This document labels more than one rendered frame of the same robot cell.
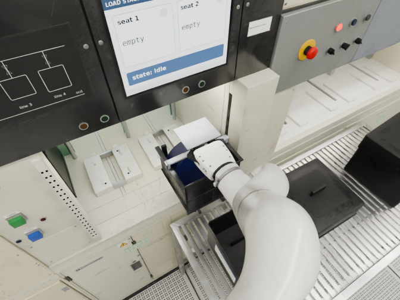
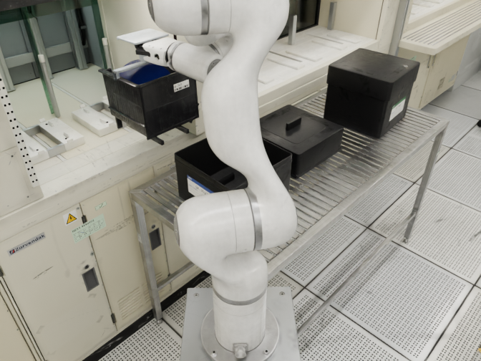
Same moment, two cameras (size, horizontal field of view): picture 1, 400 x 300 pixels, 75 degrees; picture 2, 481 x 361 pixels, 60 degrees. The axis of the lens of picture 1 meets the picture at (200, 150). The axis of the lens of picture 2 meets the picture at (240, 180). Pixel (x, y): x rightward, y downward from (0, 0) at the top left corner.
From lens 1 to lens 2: 76 cm
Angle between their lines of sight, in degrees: 18
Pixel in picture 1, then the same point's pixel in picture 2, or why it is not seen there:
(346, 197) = (324, 125)
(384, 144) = (346, 68)
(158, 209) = (112, 165)
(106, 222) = (45, 184)
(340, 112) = (307, 69)
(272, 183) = not seen: hidden behind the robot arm
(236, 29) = not seen: outside the picture
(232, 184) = (185, 49)
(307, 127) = (274, 83)
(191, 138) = (137, 38)
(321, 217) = (300, 143)
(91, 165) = not seen: hidden behind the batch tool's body
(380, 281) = (412, 271)
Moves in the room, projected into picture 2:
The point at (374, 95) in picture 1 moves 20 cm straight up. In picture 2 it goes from (341, 54) to (346, 15)
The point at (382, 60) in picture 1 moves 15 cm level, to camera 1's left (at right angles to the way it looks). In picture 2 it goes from (343, 28) to (321, 30)
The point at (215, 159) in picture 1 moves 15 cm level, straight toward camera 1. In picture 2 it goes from (165, 44) to (167, 64)
